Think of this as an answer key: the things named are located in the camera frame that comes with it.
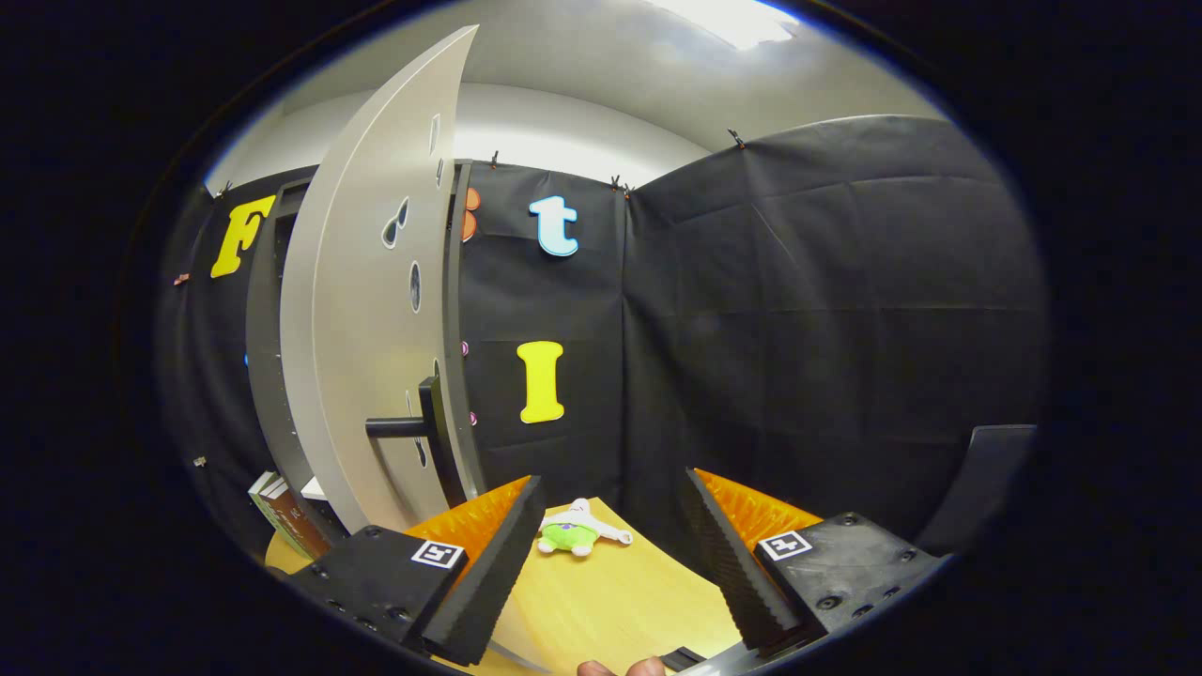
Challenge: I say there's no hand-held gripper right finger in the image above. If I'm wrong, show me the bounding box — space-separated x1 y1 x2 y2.
683 467 945 658

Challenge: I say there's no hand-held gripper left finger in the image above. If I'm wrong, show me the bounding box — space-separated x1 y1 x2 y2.
286 474 546 668

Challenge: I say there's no black door handle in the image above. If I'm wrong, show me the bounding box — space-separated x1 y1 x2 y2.
365 376 447 468

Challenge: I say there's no green and white plush toy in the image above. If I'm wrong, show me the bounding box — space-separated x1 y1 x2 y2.
537 498 633 559

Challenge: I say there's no brown book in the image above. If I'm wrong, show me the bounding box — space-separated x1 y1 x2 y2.
266 479 331 561

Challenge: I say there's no black backdrop cloth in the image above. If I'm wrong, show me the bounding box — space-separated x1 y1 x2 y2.
155 113 1048 564

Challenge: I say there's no black chair backrest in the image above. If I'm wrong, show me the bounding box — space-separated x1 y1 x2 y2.
916 424 1039 557

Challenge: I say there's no grey cabinet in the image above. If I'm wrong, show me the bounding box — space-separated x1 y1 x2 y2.
246 178 348 547

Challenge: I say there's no long ceiling light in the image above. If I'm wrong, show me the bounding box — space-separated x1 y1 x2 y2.
648 0 799 51

